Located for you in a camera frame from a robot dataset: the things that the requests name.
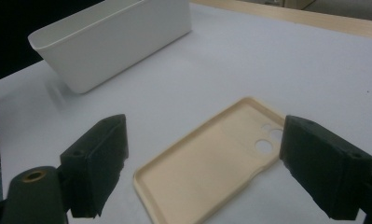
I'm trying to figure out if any light wooden table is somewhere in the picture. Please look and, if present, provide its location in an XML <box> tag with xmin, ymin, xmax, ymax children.
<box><xmin>189</xmin><ymin>0</ymin><xmax>372</xmax><ymax>41</ymax></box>

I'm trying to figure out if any white plastic bin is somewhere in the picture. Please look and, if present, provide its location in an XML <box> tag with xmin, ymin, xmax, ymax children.
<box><xmin>27</xmin><ymin>0</ymin><xmax>192</xmax><ymax>95</ymax></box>

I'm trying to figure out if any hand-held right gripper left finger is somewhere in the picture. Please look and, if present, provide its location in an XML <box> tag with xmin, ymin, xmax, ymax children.
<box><xmin>60</xmin><ymin>114</ymin><xmax>130</xmax><ymax>218</ymax></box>

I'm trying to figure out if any beige phone case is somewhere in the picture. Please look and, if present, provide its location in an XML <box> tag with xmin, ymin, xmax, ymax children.
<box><xmin>132</xmin><ymin>96</ymin><xmax>286</xmax><ymax>224</ymax></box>

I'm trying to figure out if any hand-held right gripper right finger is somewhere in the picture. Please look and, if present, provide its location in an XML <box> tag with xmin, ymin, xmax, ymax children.
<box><xmin>280</xmin><ymin>115</ymin><xmax>372</xmax><ymax>221</ymax></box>

